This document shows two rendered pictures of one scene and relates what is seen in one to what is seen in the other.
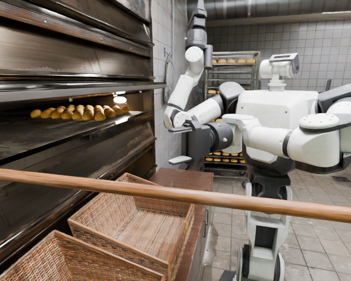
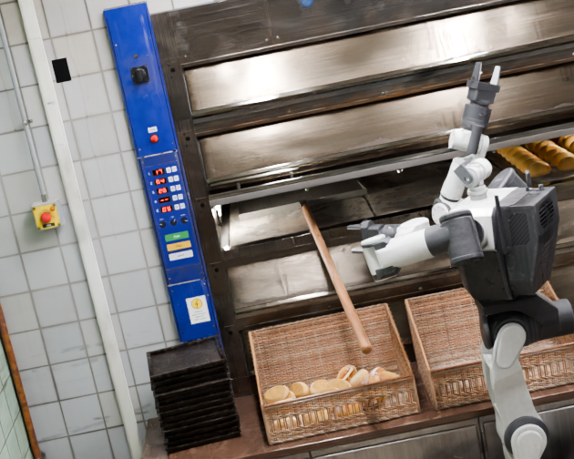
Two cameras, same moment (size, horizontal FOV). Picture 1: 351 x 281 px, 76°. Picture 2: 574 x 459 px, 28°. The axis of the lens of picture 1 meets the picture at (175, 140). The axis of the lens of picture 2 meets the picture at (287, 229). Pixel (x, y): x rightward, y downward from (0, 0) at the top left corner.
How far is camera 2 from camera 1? 3.61 m
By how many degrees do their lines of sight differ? 73
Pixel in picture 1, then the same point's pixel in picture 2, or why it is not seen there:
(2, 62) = (335, 146)
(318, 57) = not seen: outside the picture
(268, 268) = (501, 426)
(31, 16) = (366, 95)
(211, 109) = not seen: hidden behind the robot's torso
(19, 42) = (355, 121)
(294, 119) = not seen: hidden behind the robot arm
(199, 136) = (365, 234)
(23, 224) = (351, 283)
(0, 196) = (338, 253)
